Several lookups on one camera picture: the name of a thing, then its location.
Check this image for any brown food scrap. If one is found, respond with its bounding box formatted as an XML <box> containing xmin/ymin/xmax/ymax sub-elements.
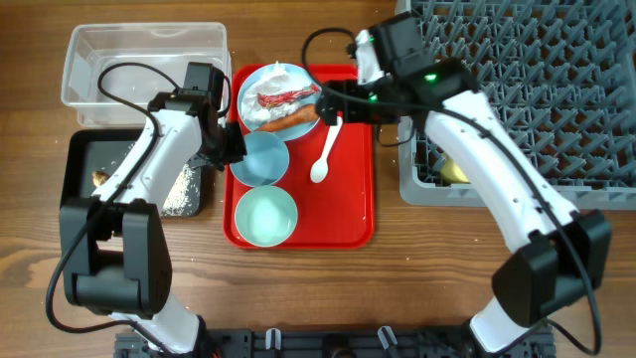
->
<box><xmin>91</xmin><ymin>170</ymin><xmax>110</xmax><ymax>188</ymax></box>

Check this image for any grey dishwasher rack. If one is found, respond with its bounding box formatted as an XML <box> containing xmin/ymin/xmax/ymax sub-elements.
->
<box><xmin>397</xmin><ymin>0</ymin><xmax>635</xmax><ymax>210</ymax></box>

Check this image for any white rice pile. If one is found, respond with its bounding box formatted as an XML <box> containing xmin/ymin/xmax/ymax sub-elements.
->
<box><xmin>161</xmin><ymin>165</ymin><xmax>195</xmax><ymax>217</ymax></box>

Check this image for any white plastic spoon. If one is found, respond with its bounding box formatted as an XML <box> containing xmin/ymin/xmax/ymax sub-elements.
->
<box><xmin>310</xmin><ymin>115</ymin><xmax>344</xmax><ymax>183</ymax></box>

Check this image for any mint green bowl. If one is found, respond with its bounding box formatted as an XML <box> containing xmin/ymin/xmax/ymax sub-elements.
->
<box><xmin>234</xmin><ymin>186</ymin><xmax>299</xmax><ymax>248</ymax></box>

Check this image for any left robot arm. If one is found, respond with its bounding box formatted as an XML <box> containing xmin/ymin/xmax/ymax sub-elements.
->
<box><xmin>45</xmin><ymin>62</ymin><xmax>246</xmax><ymax>357</ymax></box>

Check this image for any red snack wrapper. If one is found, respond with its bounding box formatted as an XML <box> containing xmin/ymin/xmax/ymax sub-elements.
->
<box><xmin>257</xmin><ymin>84</ymin><xmax>321</xmax><ymax>108</ymax></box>

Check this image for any black tray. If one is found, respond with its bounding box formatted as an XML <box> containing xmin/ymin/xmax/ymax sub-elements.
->
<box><xmin>61</xmin><ymin>128</ymin><xmax>206</xmax><ymax>218</ymax></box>

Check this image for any large light blue plate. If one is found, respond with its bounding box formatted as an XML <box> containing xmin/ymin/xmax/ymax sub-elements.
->
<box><xmin>237</xmin><ymin>63</ymin><xmax>321</xmax><ymax>141</ymax></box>

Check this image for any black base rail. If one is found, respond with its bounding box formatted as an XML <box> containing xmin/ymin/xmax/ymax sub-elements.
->
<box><xmin>113</xmin><ymin>326</ymin><xmax>557</xmax><ymax>358</ymax></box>

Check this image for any yellow plastic cup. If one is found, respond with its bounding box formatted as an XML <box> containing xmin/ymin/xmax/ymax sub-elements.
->
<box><xmin>439</xmin><ymin>153</ymin><xmax>469</xmax><ymax>183</ymax></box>

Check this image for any small light blue bowl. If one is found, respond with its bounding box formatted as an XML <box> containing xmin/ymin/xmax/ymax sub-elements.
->
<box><xmin>230</xmin><ymin>131</ymin><xmax>290</xmax><ymax>187</ymax></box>

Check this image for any orange carrot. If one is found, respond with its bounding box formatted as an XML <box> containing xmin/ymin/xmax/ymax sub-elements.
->
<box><xmin>257</xmin><ymin>104</ymin><xmax>319</xmax><ymax>132</ymax></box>

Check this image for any clear plastic bin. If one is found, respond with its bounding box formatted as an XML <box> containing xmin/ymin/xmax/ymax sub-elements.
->
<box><xmin>61</xmin><ymin>22</ymin><xmax>232</xmax><ymax>128</ymax></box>

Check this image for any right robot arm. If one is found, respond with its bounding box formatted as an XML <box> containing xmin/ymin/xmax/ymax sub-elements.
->
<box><xmin>317</xmin><ymin>13</ymin><xmax>611</xmax><ymax>357</ymax></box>

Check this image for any white crumpled tissue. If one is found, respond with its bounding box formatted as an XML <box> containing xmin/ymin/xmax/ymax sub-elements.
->
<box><xmin>238</xmin><ymin>63</ymin><xmax>312</xmax><ymax>127</ymax></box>

